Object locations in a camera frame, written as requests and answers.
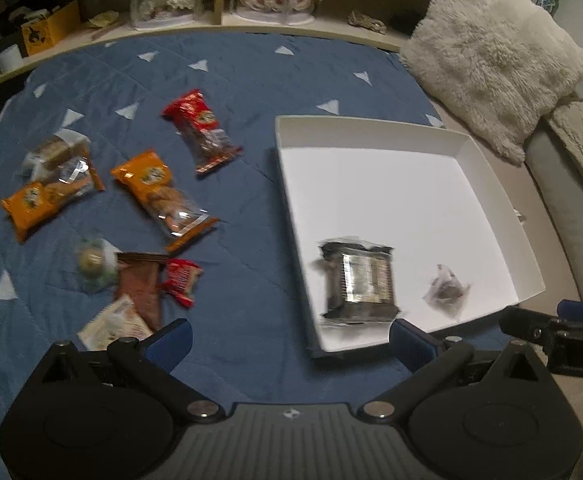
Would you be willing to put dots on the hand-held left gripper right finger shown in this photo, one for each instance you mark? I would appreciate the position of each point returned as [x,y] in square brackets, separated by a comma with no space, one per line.
[411,342]

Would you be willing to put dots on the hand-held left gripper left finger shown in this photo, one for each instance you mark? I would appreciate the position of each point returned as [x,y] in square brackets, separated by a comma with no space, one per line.
[172,342]

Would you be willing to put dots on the small clear snack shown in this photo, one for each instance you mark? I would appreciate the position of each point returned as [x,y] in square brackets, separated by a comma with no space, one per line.
[445,290]

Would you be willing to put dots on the brown snack packet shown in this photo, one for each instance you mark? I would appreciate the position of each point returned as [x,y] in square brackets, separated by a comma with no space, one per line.
[139,285]

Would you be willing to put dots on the dark snack packet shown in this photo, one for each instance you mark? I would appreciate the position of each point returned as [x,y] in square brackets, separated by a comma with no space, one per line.
[359,280]

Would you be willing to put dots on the white cardboard box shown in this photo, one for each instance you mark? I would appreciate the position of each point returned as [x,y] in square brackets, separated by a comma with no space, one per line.
[396,200]

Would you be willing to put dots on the orange cookie packet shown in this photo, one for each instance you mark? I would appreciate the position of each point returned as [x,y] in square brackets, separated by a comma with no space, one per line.
[164,195]
[36,205]

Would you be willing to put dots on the cream snack packet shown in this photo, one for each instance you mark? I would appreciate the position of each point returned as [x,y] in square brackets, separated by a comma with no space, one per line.
[114,325]

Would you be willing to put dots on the small red snack packet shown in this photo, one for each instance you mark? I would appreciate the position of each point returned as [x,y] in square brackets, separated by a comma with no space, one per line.
[181,280]

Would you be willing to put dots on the grey cushion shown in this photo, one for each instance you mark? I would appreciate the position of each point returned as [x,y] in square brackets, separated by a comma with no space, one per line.
[556,200]

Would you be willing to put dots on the green round candy packet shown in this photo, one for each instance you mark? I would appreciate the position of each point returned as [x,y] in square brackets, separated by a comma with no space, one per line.
[92,260]

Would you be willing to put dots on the clear bread packet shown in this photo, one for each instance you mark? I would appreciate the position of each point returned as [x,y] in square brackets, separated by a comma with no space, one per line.
[59,157]

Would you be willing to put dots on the fluffy white pillow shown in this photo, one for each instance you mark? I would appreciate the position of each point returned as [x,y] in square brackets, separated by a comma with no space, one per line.
[491,55]

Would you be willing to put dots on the blue quilt with white triangles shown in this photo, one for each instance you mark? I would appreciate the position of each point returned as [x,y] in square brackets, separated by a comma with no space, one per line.
[121,75]

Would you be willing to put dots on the dried brown ornament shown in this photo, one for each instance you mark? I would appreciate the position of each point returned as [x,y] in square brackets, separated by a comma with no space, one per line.
[367,21]

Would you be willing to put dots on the white paper roll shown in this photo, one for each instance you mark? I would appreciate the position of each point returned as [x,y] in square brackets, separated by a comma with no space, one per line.
[10,57]

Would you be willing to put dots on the yellow crumpled paper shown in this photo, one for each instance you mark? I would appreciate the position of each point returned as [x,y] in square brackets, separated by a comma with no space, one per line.
[104,20]

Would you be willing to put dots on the wooden headboard shelf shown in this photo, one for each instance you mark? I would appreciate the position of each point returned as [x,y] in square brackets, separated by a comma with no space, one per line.
[271,25]

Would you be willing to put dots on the yellow cardboard box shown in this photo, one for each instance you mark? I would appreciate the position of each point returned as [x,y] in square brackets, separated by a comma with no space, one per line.
[49,30]

